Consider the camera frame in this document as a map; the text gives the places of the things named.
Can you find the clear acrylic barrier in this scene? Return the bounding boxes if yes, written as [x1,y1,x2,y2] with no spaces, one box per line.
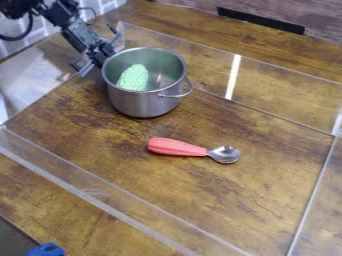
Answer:
[0,23,342,256]

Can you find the red handled metal spoon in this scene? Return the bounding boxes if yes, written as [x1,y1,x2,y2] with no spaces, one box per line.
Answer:
[147,137,242,164]

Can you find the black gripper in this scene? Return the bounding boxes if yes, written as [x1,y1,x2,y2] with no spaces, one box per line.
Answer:
[62,18,122,77]

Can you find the black strip on wall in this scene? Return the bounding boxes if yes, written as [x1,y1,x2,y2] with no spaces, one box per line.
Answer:
[217,7,306,35]

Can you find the silver metal pot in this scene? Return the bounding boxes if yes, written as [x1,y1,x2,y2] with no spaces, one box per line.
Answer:
[102,47,193,118]

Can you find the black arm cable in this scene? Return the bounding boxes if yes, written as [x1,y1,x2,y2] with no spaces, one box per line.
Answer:
[0,11,36,42]

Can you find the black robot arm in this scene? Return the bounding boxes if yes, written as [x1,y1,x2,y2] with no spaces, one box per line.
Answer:
[0,0,122,76]

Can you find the blue object at corner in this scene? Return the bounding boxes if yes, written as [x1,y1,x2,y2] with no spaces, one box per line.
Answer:
[24,242,66,256]

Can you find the green bitter gourd toy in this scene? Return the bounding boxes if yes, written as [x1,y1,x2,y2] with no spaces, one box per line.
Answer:
[116,64,148,91]

